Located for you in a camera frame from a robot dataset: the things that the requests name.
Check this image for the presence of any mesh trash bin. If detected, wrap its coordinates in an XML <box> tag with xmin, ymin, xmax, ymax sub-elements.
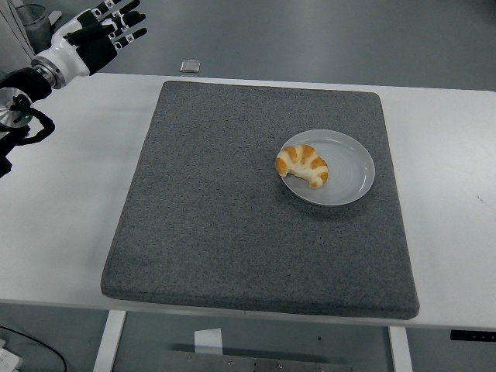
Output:
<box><xmin>15</xmin><ymin>3</ymin><xmax>54</xmax><ymax>55</ymax></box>

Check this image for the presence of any white power strip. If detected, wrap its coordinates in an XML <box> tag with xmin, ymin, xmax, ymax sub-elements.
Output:
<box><xmin>0</xmin><ymin>339</ymin><xmax>22</xmax><ymax>372</ymax></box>

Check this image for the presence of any croissant bread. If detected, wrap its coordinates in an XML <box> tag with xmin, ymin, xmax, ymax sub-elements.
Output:
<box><xmin>275</xmin><ymin>143</ymin><xmax>329</xmax><ymax>190</ymax></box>

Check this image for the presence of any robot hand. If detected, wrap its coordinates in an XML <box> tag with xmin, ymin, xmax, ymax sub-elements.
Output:
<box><xmin>34</xmin><ymin>0</ymin><xmax>149</xmax><ymax>78</ymax></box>

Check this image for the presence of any white table leg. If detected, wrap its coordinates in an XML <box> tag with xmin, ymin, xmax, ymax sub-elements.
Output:
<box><xmin>92</xmin><ymin>309</ymin><xmax>128</xmax><ymax>372</ymax></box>
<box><xmin>388</xmin><ymin>326</ymin><xmax>414</xmax><ymax>372</ymax></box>

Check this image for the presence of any grey metal plate with screws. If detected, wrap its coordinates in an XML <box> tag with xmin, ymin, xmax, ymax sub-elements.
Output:
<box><xmin>157</xmin><ymin>350</ymin><xmax>353</xmax><ymax>372</ymax></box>

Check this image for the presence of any black floor cable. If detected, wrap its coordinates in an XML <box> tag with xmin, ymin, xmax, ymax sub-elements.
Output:
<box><xmin>0</xmin><ymin>324</ymin><xmax>68</xmax><ymax>372</ymax></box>

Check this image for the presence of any black table control panel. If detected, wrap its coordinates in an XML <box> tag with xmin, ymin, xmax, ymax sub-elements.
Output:
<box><xmin>449</xmin><ymin>329</ymin><xmax>496</xmax><ymax>343</ymax></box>

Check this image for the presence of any grey felt mat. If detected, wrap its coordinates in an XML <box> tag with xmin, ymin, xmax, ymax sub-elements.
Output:
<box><xmin>100</xmin><ymin>79</ymin><xmax>420</xmax><ymax>320</ymax></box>

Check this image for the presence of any pale grey round plate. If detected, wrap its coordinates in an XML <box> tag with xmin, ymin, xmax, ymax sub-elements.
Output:
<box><xmin>278</xmin><ymin>129</ymin><xmax>377</xmax><ymax>206</ymax></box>

